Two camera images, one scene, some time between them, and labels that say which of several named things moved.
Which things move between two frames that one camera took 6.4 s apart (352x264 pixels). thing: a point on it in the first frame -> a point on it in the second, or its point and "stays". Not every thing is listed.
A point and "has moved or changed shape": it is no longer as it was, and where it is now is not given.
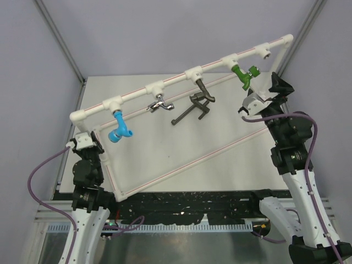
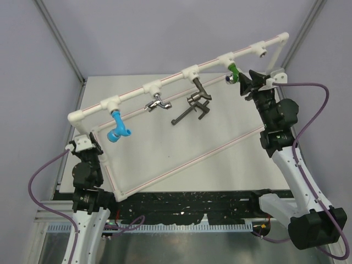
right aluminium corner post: (301, 37) stays
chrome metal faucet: (159, 103) stays
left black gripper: (96, 145) stays
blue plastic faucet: (115, 136) stays
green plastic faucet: (246, 77) has moved or changed shape
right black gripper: (280, 85) -> (245, 84)
